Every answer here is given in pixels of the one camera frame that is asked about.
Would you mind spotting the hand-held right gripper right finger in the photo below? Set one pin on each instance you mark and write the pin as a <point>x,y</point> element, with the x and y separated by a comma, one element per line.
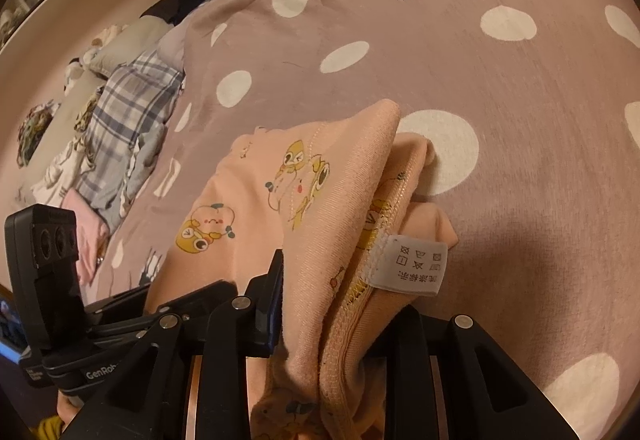
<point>465,345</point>

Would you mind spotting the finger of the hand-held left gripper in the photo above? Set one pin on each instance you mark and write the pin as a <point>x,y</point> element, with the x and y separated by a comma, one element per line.
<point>120,326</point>
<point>200,297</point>

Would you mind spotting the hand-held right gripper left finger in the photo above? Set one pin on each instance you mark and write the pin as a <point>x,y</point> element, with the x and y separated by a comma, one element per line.
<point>271,320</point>

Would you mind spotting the peach cartoon print garment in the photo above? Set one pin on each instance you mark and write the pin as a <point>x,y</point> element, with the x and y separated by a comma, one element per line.
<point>330,200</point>

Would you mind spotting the pink cloth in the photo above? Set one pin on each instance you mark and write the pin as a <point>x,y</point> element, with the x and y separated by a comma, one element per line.
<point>87,230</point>

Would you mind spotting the white crumpled cloth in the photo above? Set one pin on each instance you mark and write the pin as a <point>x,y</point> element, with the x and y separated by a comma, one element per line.
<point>62,170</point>

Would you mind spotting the floral patterned cloth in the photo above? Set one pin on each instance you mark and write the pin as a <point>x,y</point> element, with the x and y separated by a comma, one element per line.
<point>35,133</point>

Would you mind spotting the grey plaid cloth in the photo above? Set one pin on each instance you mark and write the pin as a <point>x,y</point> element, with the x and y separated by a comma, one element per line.
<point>130,95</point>

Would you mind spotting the grey pillow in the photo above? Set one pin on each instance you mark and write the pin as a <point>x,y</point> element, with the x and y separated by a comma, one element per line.
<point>130,40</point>

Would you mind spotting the mauve polka dot blanket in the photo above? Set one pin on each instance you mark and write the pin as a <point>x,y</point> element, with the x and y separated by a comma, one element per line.
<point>450,70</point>

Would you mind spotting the dark cloth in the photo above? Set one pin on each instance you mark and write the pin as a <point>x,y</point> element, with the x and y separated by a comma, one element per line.
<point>172,8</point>

